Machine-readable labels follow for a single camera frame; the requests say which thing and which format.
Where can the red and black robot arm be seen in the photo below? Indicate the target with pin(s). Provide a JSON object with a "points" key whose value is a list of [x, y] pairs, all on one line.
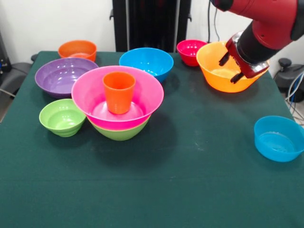
{"points": [[261, 23]]}

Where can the dark green tablecloth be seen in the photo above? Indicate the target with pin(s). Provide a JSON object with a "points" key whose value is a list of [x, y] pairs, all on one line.
{"points": [[142, 178]]}

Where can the medium blue bowl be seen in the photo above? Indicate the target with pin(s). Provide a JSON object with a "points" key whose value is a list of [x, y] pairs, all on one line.
{"points": [[146, 61]]}

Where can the large pink bowl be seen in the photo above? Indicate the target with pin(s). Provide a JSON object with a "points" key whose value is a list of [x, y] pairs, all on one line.
{"points": [[90, 95]]}

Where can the medium green bowl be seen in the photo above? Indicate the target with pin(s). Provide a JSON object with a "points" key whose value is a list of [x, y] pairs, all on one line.
{"points": [[121, 134]]}

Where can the small pink-red bowl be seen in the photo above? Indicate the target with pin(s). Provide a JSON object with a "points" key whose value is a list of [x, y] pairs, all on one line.
{"points": [[190, 51]]}

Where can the large orange bowl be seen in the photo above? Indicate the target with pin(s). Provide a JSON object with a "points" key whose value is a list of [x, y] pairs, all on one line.
{"points": [[213, 78]]}

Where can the orange cup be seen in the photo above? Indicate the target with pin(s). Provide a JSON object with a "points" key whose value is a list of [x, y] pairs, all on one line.
{"points": [[118, 92]]}

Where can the black chair base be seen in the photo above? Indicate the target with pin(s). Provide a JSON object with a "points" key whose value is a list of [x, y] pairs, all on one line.
{"points": [[19, 71], [285, 78]]}

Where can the small green bowl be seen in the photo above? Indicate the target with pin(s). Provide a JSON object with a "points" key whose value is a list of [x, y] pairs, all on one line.
{"points": [[60, 117]]}

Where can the purple bowl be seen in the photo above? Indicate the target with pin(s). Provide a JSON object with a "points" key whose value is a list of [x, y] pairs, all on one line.
{"points": [[57, 78]]}

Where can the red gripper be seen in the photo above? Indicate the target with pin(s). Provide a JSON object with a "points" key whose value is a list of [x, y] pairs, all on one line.
{"points": [[248, 71]]}

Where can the small blue bowl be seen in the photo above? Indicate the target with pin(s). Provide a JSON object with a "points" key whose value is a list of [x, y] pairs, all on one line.
{"points": [[278, 142]]}

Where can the small orange bowl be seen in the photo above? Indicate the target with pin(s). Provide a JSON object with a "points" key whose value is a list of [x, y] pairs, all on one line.
{"points": [[78, 47]]}

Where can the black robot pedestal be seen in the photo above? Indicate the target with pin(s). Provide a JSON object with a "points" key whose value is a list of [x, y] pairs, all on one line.
{"points": [[152, 23]]}

